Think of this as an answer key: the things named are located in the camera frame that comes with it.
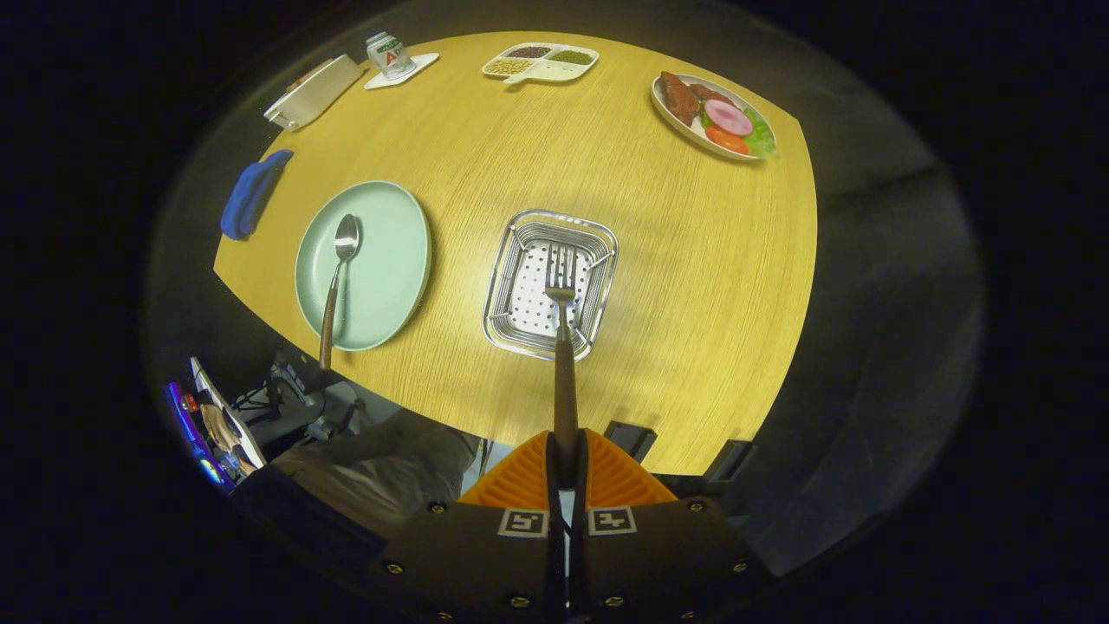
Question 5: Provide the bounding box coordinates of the white oval food plate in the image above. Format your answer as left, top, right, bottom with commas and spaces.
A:
651, 72, 778, 162

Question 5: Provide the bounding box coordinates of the white desk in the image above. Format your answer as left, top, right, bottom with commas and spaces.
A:
189, 357, 268, 473

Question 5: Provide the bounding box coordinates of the small white drink bottle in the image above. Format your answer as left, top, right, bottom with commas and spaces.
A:
366, 32, 415, 81

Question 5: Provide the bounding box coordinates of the fork with wooden handle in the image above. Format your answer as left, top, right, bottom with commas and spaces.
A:
544, 244, 580, 486

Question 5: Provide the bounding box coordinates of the green lettuce leaf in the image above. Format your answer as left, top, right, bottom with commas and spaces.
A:
741, 108, 777, 159

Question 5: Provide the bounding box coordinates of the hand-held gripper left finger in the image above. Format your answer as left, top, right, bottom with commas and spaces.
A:
381, 429, 568, 624

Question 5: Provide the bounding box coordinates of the pink ham slice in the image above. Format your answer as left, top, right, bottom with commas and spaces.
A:
704, 99, 755, 137

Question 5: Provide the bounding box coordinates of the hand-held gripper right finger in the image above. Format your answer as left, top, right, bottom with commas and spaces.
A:
567, 429, 776, 624

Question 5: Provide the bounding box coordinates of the blue cloth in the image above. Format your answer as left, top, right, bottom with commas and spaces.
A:
220, 150, 295, 241

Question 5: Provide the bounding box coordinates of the metal wire basket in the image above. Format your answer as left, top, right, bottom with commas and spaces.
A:
482, 209, 619, 362

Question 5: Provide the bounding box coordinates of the glowing computer monitor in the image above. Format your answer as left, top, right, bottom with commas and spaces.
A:
165, 381, 228, 492

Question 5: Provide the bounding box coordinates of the brown meat piece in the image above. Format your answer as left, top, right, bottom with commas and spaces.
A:
660, 72, 733, 127

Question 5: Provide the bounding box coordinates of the white square coaster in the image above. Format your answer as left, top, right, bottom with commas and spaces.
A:
364, 53, 440, 91

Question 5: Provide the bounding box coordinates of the pale green plate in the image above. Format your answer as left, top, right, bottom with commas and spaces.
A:
295, 180, 432, 352

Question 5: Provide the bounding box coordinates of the white toaster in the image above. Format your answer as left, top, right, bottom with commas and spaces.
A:
264, 54, 365, 132

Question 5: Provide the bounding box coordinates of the white divided dish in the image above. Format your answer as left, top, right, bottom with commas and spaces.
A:
482, 43, 600, 87

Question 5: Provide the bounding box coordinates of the black table bracket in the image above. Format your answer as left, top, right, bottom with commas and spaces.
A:
604, 421, 658, 463
704, 439, 755, 483

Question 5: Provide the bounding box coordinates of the spoon with wooden handle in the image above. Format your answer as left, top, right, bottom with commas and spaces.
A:
318, 213, 362, 371

